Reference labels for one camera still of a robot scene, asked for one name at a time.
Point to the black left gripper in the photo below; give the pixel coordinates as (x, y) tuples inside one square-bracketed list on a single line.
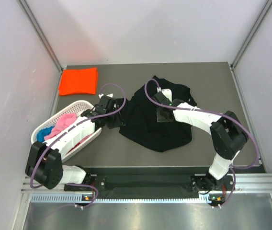
[(118, 122)]

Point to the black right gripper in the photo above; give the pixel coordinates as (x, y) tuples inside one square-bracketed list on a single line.
[(160, 119)]

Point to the black t-shirt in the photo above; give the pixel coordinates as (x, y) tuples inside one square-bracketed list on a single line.
[(141, 125)]

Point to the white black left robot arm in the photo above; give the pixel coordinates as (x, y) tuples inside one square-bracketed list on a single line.
[(45, 163)]

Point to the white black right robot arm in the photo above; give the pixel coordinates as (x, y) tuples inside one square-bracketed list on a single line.
[(227, 136)]

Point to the magenta t-shirt in basket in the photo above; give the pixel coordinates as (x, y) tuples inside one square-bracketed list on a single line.
[(77, 145)]

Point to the white plastic laundry basket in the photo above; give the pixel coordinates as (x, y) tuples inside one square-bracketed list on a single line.
[(76, 107)]

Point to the pink t-shirt in basket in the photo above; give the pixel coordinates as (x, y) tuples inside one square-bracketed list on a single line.
[(64, 121)]

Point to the folded orange t-shirt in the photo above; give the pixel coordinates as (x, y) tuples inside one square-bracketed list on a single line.
[(78, 81)]

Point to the blue t-shirt in basket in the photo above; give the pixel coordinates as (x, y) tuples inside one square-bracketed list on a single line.
[(43, 133)]

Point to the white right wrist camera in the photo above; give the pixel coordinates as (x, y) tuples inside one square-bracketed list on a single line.
[(166, 92)]

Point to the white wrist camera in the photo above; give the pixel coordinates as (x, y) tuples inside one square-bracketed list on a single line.
[(108, 95), (166, 92)]

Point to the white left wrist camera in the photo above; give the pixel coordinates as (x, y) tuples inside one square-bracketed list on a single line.
[(108, 95)]

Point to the slotted grey cable duct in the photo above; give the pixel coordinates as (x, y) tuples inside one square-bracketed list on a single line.
[(83, 199)]

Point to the left aluminium frame post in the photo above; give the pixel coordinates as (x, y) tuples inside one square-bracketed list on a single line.
[(39, 32)]

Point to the aluminium frame post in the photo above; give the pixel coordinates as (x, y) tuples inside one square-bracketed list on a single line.
[(39, 32), (251, 34)]

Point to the right aluminium frame post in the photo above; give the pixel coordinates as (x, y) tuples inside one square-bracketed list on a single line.
[(251, 34)]

